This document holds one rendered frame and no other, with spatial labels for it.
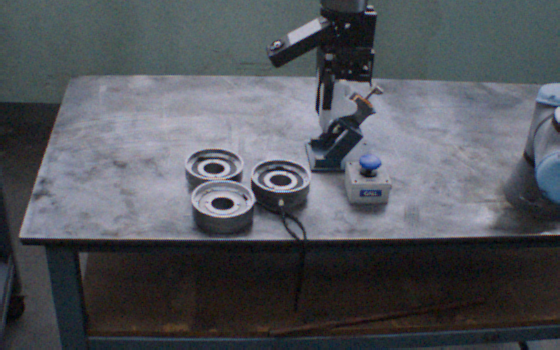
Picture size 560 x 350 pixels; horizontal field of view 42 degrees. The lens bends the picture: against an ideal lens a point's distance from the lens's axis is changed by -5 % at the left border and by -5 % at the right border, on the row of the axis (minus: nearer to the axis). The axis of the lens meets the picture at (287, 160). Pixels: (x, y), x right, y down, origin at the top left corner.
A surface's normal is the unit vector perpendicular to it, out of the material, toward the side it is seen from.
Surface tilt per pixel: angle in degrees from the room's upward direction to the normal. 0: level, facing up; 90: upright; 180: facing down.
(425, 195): 0
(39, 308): 0
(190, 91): 0
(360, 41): 90
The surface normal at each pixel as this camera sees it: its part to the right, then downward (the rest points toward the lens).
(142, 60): 0.09, 0.54
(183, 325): 0.07, -0.84
